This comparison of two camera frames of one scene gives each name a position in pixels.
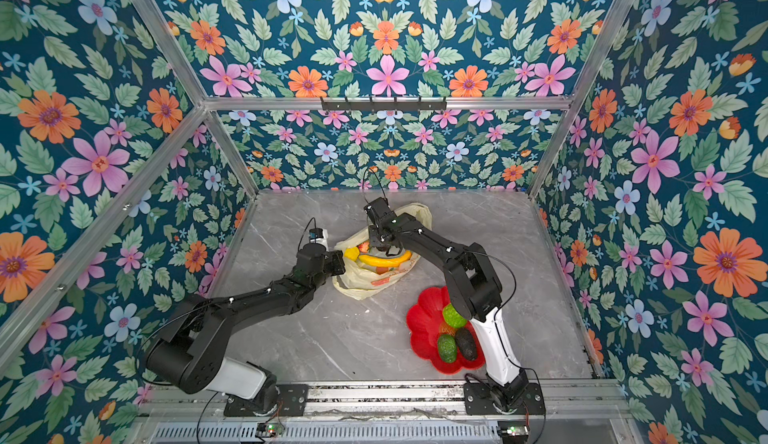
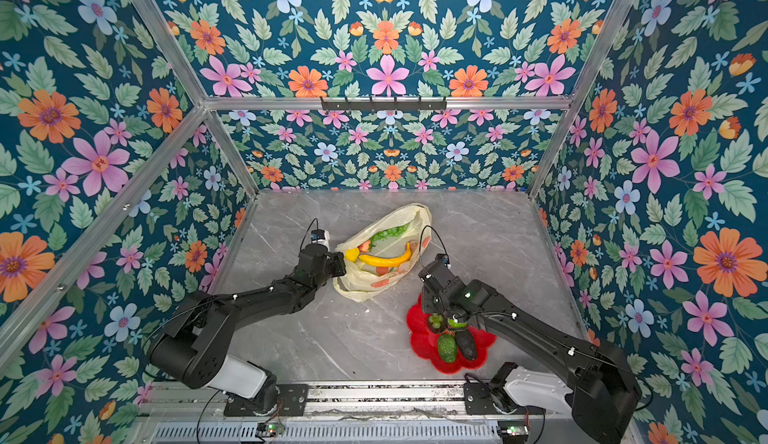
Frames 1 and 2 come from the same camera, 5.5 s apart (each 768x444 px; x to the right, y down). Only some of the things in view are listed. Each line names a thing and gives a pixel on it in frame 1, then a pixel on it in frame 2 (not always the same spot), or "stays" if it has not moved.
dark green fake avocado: (447, 348) stays
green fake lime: (452, 317) stays
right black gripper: (373, 236) → (426, 299)
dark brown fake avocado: (466, 343) stays
